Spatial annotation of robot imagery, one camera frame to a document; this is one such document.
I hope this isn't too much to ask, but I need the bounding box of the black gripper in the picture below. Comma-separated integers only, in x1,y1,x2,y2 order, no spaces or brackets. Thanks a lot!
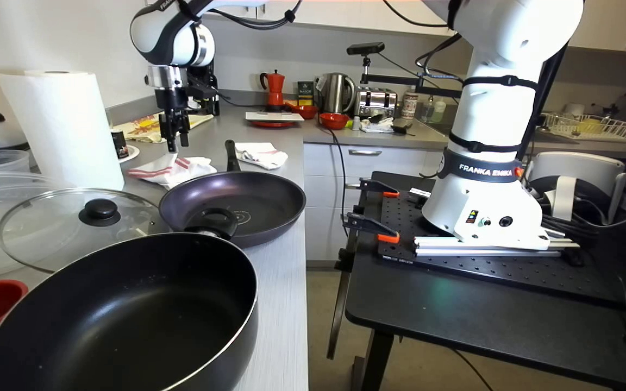
154,84,193,153

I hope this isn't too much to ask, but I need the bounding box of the black perforated robot table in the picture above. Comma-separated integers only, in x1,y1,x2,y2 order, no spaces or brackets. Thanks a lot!
343,169,626,391

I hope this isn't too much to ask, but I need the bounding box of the steel electric kettle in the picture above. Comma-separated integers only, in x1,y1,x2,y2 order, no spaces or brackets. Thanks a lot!
314,72,359,118

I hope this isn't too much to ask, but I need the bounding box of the white paper towel roll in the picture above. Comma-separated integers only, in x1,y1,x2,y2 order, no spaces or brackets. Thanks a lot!
0,70,126,190

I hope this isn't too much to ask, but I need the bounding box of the deep black pan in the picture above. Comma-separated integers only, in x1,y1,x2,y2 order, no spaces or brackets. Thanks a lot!
0,207,260,391

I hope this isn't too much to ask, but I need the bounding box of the white headset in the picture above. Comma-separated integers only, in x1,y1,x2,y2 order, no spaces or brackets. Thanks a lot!
526,149,626,223

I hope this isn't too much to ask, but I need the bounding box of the white base cabinet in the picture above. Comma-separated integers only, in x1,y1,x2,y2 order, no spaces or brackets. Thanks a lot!
303,140,450,264

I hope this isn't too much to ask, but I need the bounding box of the folded white red-striped cloth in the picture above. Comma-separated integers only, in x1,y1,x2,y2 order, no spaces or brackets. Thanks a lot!
232,140,292,172

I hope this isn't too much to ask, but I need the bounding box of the red moka pot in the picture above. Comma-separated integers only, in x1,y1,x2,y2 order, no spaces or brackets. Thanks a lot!
258,70,288,113

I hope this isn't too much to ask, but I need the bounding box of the small red bowl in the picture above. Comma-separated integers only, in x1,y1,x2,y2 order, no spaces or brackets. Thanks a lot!
317,110,353,133

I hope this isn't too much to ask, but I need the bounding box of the steel toaster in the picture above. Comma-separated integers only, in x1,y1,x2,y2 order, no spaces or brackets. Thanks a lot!
355,84,402,122

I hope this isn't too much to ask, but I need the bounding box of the white rectangular plate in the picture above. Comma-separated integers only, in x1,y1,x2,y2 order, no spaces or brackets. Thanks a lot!
243,109,307,126

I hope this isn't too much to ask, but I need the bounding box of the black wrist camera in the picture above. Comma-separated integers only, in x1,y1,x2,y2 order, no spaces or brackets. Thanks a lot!
180,67,222,118

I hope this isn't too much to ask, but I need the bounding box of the small dark jar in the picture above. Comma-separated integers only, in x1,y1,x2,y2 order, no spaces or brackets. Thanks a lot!
112,127,131,161

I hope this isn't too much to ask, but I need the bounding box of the glass pan lid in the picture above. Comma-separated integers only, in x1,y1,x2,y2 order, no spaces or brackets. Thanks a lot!
0,185,179,276

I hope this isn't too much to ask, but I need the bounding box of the white aluminium base rail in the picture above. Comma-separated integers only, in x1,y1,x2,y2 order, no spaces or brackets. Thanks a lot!
414,234,583,259

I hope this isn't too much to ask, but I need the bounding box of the dish drying rack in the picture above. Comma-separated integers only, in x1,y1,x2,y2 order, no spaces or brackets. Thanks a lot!
543,99,626,143

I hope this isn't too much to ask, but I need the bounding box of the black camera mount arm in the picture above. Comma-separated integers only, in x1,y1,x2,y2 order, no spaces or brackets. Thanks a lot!
345,39,468,99

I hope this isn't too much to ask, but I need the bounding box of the dark purple frying pan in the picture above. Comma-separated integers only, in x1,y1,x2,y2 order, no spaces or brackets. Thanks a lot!
157,136,309,249

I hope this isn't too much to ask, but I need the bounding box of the white wall cabinet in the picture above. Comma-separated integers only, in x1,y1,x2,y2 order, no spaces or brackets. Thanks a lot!
277,0,626,56

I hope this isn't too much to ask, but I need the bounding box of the round white plate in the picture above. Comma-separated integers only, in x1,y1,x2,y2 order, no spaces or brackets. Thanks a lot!
118,143,141,167

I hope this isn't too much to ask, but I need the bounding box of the white red-striped cloth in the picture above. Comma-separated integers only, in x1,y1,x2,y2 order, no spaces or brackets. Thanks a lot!
126,151,220,190
232,140,292,172

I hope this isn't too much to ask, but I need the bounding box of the black orange bar clamp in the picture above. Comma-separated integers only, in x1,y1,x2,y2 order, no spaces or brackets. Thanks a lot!
359,177,406,202
347,212,404,247

